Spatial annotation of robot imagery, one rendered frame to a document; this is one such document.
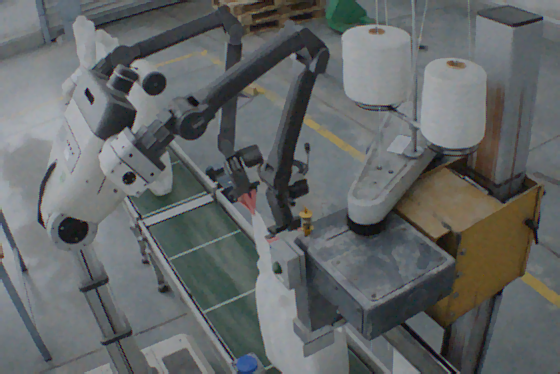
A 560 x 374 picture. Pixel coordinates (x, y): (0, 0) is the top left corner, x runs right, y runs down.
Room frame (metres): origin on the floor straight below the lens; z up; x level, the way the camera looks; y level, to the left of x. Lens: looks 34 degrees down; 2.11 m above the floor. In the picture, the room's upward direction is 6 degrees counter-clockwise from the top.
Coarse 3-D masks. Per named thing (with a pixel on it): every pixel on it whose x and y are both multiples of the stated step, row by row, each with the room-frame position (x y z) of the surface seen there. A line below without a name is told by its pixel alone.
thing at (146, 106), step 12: (132, 96) 2.67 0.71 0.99; (144, 96) 2.63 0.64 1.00; (144, 108) 2.63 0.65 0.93; (156, 108) 2.76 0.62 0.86; (144, 120) 2.65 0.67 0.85; (168, 156) 2.72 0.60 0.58; (168, 168) 2.70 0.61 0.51; (156, 180) 2.66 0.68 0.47; (168, 180) 2.68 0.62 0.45; (156, 192) 2.64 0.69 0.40; (168, 192) 2.65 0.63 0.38
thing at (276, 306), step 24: (264, 216) 1.46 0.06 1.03; (264, 240) 1.44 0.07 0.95; (264, 264) 1.46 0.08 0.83; (264, 288) 1.36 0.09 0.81; (264, 312) 1.37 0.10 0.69; (288, 312) 1.23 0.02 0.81; (264, 336) 1.37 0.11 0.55; (288, 336) 1.21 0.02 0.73; (336, 336) 1.14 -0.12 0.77; (288, 360) 1.22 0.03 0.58; (312, 360) 1.12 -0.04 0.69; (336, 360) 1.13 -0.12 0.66
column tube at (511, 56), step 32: (480, 32) 1.13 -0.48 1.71; (512, 32) 1.05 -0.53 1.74; (480, 64) 1.12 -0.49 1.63; (512, 64) 1.05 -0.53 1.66; (512, 96) 1.05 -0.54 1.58; (512, 128) 1.06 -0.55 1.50; (480, 160) 1.10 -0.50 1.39; (512, 160) 1.06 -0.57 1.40; (512, 192) 1.07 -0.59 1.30; (480, 320) 1.06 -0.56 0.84; (448, 352) 1.11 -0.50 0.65; (480, 352) 1.08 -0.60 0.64
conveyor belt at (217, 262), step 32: (160, 224) 2.36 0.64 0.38; (192, 224) 2.34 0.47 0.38; (224, 224) 2.31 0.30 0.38; (192, 256) 2.08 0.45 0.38; (224, 256) 2.06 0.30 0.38; (256, 256) 2.03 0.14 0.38; (192, 288) 1.85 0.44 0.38; (224, 288) 1.83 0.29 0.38; (224, 320) 1.64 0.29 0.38; (256, 320) 1.62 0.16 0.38; (256, 352) 1.44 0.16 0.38
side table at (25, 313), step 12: (0, 216) 2.52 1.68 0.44; (12, 240) 2.52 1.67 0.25; (0, 252) 1.76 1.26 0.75; (0, 264) 1.77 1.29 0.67; (24, 264) 2.53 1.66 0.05; (0, 276) 1.76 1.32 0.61; (12, 288) 1.77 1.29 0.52; (24, 288) 2.13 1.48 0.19; (12, 300) 1.76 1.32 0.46; (24, 300) 2.03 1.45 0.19; (24, 312) 1.77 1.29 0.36; (24, 324) 1.76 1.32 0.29; (36, 336) 1.77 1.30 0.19
